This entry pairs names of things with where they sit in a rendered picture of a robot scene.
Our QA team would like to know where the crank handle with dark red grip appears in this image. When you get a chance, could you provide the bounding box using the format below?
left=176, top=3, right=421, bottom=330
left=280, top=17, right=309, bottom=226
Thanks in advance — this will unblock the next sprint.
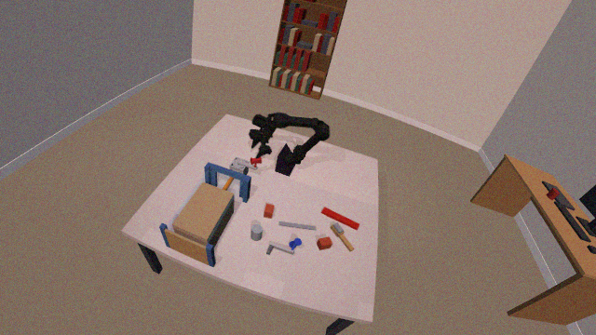
left=237, top=156, right=262, bottom=170

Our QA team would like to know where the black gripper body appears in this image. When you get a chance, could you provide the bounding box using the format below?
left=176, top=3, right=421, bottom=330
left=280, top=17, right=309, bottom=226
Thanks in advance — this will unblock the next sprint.
left=260, top=129, right=273, bottom=154

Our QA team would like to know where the red flat bar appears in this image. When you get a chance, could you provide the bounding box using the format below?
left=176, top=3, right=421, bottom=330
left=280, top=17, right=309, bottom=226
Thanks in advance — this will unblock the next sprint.
left=321, top=207, right=359, bottom=231

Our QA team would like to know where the grey cylinder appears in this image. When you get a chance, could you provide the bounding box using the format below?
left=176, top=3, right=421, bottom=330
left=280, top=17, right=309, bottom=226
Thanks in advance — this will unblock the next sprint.
left=251, top=224, right=263, bottom=241

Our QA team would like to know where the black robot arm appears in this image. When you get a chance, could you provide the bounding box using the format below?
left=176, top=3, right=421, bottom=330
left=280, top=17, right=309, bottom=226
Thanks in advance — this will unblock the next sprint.
left=249, top=112, right=330, bottom=166

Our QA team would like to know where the red cube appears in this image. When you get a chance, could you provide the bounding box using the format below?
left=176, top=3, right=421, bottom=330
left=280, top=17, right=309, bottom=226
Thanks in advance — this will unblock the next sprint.
left=317, top=237, right=332, bottom=250
left=264, top=203, right=274, bottom=219

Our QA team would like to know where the grey flat bar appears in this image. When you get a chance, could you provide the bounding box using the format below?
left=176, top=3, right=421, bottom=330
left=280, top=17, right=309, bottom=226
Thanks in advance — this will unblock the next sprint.
left=278, top=221, right=316, bottom=231

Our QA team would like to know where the grey crank handle with blue knob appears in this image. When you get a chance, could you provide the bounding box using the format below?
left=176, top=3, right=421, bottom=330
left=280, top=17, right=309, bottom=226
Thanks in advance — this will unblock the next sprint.
left=266, top=237, right=302, bottom=255

